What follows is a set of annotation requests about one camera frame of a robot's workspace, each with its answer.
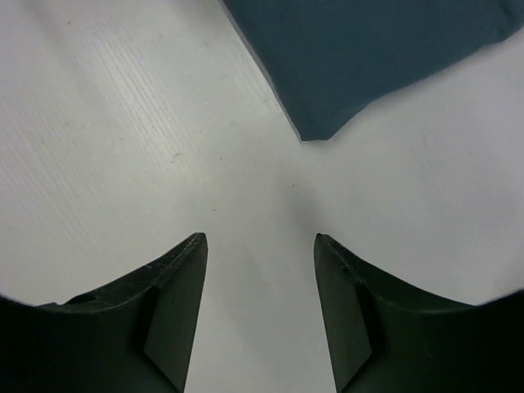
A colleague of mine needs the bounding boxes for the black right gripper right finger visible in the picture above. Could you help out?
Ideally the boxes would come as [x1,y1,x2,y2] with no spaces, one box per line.
[314,233,523,392]

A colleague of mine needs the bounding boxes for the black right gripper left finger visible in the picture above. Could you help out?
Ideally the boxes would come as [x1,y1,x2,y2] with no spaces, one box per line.
[1,233,208,392]

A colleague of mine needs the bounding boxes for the blue-grey t-shirt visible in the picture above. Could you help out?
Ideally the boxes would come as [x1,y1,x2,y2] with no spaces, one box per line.
[225,0,523,142]

